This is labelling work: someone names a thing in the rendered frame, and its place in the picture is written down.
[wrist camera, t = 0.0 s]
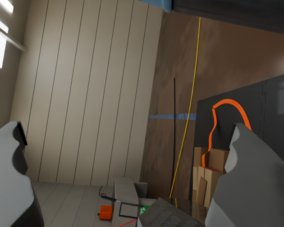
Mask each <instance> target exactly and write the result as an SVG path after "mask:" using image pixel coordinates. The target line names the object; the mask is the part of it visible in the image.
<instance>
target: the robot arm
mask: <svg viewBox="0 0 284 227"><path fill-rule="evenodd" d="M138 1H141V2H144V3H147V4H151V5H154V6H157V7H160V8H163V9H164V11H165V12H167V13H172V10H173V11H174V12H178V13H183V14H189V15H193V16H198V17H202V18H208V19H213V20H217V21H222V22H226V23H232V24H237V25H241V26H246V27H252V28H256V29H261V30H265V31H270V32H275V33H280V34H284V0H138ZM26 145H27V140H26V137H25V133H24V130H23V126H22V123H21V122H20V121H18V122H9V123H8V124H6V125H5V126H3V127H2V128H1V129H0V227H44V220H43V216H42V213H41V208H40V205H39V202H38V200H37V197H36V194H35V191H34V189H33V186H32V183H31V181H30V178H29V177H27V176H25V173H26V172H27V170H28V165H27V162H26V160H25V157H24V155H23V149H24V148H25V146H26ZM227 145H228V146H229V148H230V152H229V155H228V158H227V161H226V164H225V167H224V168H225V170H226V172H227V173H226V174H224V175H222V176H220V177H219V180H218V182H217V185H216V188H215V192H214V195H213V198H212V201H211V204H210V207H209V210H208V213H207V216H206V220H205V226H206V227H284V162H283V161H282V160H281V158H280V157H279V156H278V155H277V154H276V153H275V152H274V151H273V150H272V149H271V148H270V147H269V146H268V145H267V144H266V143H265V142H264V141H262V140H261V139H260V138H259V137H258V136H257V135H256V134H255V133H253V132H252V131H251V130H250V129H249V128H248V127H247V126H246V125H244V124H242V123H234V124H233V128H232V131H231V134H230V137H229V141H228V144H227Z"/></svg>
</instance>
